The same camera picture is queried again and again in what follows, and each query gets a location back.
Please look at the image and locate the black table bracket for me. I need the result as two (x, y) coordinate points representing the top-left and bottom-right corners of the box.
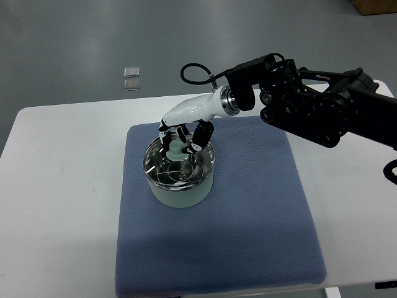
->
(375, 281), (397, 290)

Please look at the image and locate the lower metal floor plate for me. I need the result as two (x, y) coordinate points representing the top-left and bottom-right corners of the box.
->
(124, 79), (140, 91)

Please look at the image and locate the glass lid green knob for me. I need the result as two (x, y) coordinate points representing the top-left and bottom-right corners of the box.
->
(143, 133), (215, 191)

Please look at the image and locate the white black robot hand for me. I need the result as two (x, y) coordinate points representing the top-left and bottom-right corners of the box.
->
(159, 86), (239, 153)

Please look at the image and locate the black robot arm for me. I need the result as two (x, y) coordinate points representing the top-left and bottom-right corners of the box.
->
(225, 53), (396, 148)

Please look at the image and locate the upper metal floor plate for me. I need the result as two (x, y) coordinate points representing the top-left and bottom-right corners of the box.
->
(123, 66), (140, 78)

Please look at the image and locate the metal floor plate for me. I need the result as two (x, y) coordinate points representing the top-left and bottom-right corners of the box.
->
(124, 79), (140, 91)
(123, 66), (140, 78)

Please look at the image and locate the brown cardboard box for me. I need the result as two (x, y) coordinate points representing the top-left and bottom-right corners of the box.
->
(350, 0), (397, 16)

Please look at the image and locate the pale green pot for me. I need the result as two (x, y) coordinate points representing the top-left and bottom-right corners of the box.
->
(147, 171), (213, 208)

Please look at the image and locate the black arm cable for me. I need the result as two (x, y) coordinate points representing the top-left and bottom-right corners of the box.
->
(180, 63), (230, 91)

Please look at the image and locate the blue fabric mat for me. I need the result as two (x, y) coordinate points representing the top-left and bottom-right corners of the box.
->
(115, 117), (327, 297)

